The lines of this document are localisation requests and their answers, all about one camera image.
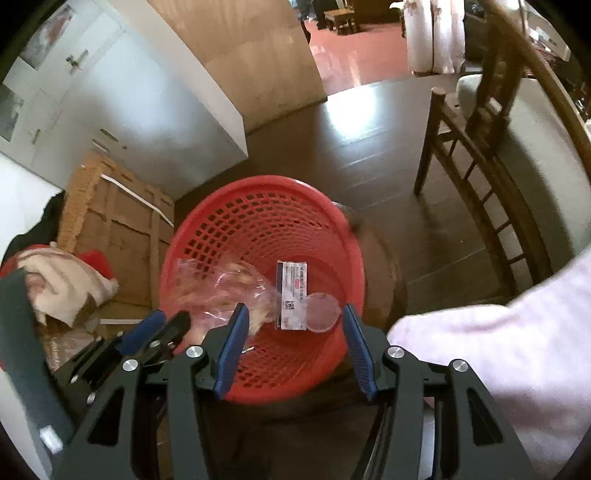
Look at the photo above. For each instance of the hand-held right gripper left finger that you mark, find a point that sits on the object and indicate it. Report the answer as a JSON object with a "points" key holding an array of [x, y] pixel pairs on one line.
{"points": [[231, 350]]}

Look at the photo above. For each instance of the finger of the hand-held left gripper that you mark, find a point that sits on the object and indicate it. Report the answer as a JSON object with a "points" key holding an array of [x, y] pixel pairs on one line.
{"points": [[173, 330], [143, 327]]}

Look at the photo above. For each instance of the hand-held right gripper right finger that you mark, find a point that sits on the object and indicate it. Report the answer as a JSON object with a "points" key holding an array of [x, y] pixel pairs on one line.
{"points": [[358, 350]]}

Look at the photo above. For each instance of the round clear plastic lid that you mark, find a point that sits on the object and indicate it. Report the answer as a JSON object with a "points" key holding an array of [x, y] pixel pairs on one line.
{"points": [[323, 311]]}

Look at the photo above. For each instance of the clear cartoon plastic wrapper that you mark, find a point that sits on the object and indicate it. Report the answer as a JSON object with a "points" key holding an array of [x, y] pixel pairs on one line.
{"points": [[221, 290]]}

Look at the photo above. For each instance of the white teal medicine box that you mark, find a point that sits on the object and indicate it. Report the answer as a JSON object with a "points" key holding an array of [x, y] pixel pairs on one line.
{"points": [[291, 295]]}

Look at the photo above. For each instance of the red plastic mesh basket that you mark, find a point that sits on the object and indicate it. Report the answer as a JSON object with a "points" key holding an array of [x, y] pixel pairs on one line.
{"points": [[258, 217]]}

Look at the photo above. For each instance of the cream and red cloth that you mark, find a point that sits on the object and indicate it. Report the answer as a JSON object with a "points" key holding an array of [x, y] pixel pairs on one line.
{"points": [[60, 277]]}

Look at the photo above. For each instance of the dark cloth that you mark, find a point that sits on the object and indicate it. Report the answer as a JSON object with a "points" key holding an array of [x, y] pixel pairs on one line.
{"points": [[46, 221]]}

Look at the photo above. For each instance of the curved-back wooden chair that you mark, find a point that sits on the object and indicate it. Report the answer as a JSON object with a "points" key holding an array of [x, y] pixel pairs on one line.
{"points": [[503, 194]]}

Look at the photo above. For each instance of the white cabinet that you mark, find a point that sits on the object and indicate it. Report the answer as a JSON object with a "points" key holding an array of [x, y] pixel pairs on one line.
{"points": [[138, 101]]}

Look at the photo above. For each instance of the pale chair seat cushion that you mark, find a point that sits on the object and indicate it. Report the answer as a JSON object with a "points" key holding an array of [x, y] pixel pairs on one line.
{"points": [[540, 152]]}

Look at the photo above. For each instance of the floral white curtain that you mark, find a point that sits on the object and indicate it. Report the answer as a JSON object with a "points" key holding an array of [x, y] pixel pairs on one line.
{"points": [[434, 37]]}

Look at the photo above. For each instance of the small wooden stool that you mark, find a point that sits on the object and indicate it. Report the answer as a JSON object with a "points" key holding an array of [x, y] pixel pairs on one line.
{"points": [[341, 18]]}

